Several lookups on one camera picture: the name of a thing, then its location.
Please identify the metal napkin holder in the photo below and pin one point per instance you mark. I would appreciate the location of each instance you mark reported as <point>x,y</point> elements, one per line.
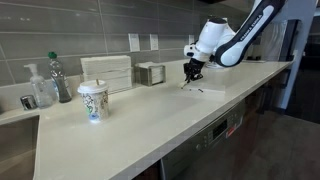
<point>151,74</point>

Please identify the white wall outlet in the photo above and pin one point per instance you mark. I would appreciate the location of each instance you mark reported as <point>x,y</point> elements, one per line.
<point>191,40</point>
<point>154,42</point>
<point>134,42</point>

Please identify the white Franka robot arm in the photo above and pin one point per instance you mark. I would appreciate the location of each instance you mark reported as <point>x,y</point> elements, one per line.
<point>233,43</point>

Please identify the wooden stirrer stick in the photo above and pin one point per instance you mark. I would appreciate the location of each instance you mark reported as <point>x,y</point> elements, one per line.
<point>97,81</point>

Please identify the green-capped dish soap bottle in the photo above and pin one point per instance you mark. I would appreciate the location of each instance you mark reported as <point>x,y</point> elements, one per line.
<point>60,81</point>

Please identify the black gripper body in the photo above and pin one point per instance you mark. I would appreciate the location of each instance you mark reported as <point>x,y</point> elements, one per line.
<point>194,68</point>

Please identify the white paper towel stack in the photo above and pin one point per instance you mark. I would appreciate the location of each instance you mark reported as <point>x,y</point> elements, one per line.
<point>106,71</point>

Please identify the clear pump soap bottle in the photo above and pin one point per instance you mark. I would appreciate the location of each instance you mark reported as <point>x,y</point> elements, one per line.
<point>40,90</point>

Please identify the stainless steel dishwasher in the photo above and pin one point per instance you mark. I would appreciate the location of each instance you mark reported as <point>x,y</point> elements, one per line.
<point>206,146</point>

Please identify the chrome sink fixture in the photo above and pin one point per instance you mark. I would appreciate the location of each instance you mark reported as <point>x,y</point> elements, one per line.
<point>28,102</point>

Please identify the steel kitchen sink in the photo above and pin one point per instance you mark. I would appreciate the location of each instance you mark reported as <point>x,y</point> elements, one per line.
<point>16,150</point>

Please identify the patterned paper cup with lid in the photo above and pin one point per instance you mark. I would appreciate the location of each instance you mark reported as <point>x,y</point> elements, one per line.
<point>95,101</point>

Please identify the round white tray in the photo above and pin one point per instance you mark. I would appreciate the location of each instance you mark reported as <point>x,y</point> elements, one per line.
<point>210,65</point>

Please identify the dark coffee bean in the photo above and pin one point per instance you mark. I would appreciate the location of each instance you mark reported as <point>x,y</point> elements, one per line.
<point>191,89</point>
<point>200,90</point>

